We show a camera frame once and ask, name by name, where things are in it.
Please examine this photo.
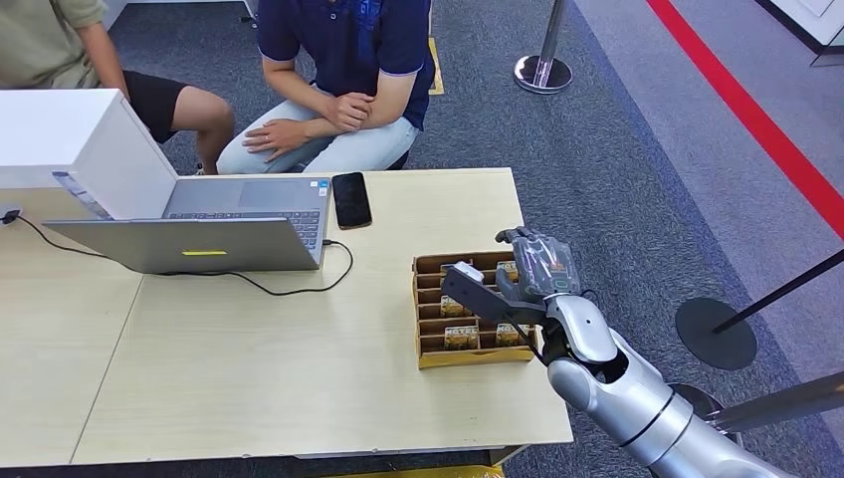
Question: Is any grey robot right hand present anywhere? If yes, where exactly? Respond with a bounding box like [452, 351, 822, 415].
[494, 226, 583, 307]

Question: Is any person's hand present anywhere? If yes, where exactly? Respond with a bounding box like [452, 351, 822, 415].
[325, 91, 375, 131]
[242, 119, 312, 164]

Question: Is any pale wrist camera, black bracket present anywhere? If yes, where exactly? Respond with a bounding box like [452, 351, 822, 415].
[440, 261, 548, 327]

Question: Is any person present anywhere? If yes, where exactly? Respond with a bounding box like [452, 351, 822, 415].
[216, 0, 437, 177]
[0, 0, 236, 177]

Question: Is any black smartphone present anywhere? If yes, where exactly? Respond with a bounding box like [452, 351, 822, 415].
[330, 171, 374, 231]

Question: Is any person's left hand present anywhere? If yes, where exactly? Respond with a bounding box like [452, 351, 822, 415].
[242, 119, 312, 164]

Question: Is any person's right hand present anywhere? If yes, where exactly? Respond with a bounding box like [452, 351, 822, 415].
[325, 91, 375, 131]

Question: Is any grey laptop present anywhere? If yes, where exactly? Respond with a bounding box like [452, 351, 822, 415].
[40, 175, 332, 277]

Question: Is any white box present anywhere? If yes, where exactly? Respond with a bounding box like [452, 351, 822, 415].
[0, 89, 179, 222]

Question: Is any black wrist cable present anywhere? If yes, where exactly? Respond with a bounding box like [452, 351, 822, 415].
[504, 315, 549, 365]

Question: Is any black laptop power cable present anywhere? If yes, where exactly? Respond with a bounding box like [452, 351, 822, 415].
[0, 214, 354, 298]

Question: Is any chrome stanchion post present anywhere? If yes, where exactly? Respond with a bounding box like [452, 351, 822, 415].
[669, 370, 844, 451]
[513, 0, 573, 97]

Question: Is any black stanchion post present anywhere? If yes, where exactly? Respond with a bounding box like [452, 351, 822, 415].
[674, 247, 844, 372]

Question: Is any brown cardboard card holder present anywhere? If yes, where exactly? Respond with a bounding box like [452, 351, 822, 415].
[411, 249, 538, 370]

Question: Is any white furniture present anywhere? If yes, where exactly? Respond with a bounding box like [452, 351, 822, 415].
[754, 0, 844, 69]

